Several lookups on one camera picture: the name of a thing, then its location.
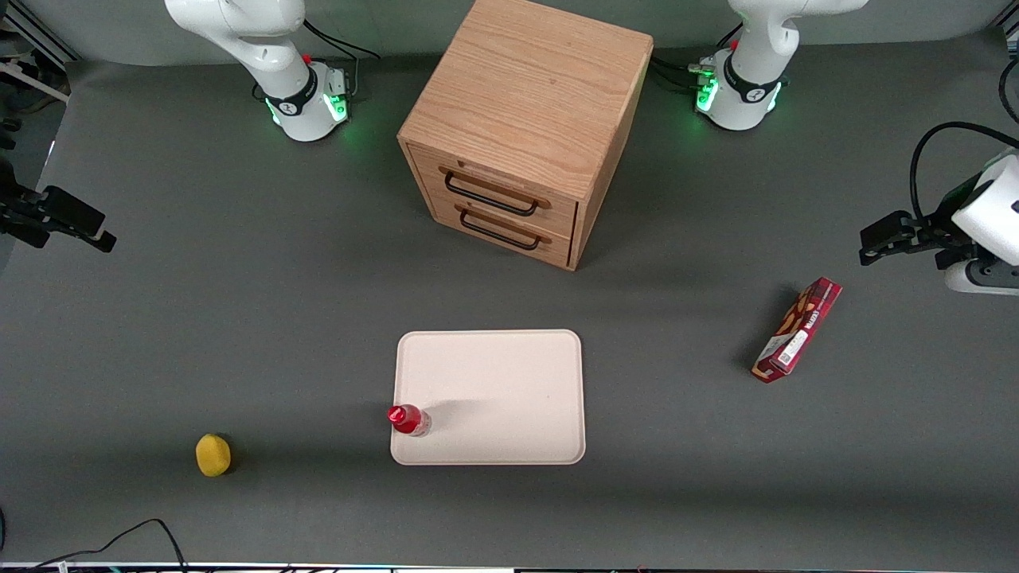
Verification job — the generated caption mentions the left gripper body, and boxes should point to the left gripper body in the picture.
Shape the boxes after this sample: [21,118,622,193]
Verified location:
[951,154,1019,267]

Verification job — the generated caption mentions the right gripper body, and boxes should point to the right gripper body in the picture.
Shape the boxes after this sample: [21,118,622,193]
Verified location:
[0,159,47,228]

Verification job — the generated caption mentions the red coke bottle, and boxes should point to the red coke bottle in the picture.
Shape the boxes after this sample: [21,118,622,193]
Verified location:
[387,404,433,438]

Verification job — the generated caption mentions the beige rectangular tray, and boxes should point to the beige rectangular tray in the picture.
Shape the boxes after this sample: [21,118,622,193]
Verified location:
[390,329,587,466]

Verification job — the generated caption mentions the red snack box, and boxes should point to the red snack box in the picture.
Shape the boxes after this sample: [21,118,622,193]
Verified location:
[752,277,843,384]

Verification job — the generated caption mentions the yellow lemon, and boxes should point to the yellow lemon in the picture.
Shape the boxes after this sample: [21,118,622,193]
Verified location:
[196,434,232,478]

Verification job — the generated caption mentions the wooden drawer front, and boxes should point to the wooden drawer front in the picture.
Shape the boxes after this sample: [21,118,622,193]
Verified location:
[434,199,574,268]
[412,146,580,238]

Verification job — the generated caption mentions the wooden drawer cabinet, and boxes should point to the wooden drawer cabinet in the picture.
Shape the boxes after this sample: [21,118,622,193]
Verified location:
[397,0,654,272]

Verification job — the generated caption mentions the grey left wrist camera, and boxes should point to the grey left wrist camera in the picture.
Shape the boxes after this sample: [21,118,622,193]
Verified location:
[944,259,1019,297]

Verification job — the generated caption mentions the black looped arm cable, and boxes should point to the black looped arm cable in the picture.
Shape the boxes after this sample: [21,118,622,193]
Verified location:
[910,121,1019,225]

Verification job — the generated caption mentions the aluminium frame rail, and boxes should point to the aluminium frame rail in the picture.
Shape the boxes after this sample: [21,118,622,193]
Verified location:
[0,14,82,103]

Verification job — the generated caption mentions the black left base cables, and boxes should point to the black left base cables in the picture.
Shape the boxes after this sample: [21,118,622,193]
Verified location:
[649,54,717,95]

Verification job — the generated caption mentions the black right base cable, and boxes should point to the black right base cable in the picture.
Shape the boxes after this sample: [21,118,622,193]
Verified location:
[303,14,381,63]

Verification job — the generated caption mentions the black cable at table edge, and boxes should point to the black cable at table edge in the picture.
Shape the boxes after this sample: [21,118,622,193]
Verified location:
[0,519,189,573]

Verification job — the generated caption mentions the black metal drawer handle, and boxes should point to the black metal drawer handle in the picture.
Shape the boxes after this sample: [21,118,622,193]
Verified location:
[459,209,543,252]
[444,171,540,217]

